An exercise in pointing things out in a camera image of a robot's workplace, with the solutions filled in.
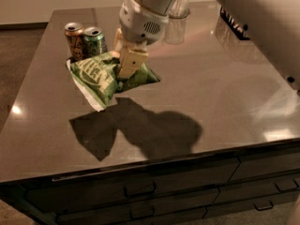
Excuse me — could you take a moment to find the green jalapeno chip bag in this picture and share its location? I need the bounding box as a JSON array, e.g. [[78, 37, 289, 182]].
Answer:
[[66, 52, 160, 112]]

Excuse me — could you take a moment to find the orange soda can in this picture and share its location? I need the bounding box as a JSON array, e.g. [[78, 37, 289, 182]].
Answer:
[[65, 22, 84, 61]]

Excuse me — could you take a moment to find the dark cabinet drawer unit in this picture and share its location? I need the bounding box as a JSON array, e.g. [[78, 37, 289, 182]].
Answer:
[[1, 141, 300, 225]]

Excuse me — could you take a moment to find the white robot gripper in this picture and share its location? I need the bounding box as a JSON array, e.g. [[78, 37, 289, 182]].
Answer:
[[110, 0, 169, 79]]

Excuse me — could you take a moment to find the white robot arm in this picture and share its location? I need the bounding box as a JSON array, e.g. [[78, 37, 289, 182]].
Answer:
[[119, 0, 300, 90]]

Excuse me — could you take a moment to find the black wire condiment basket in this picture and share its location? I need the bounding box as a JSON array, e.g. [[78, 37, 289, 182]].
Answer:
[[219, 7, 249, 40]]

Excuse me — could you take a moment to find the green soda can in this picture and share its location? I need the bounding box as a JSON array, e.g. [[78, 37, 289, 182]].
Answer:
[[83, 26, 108, 57]]

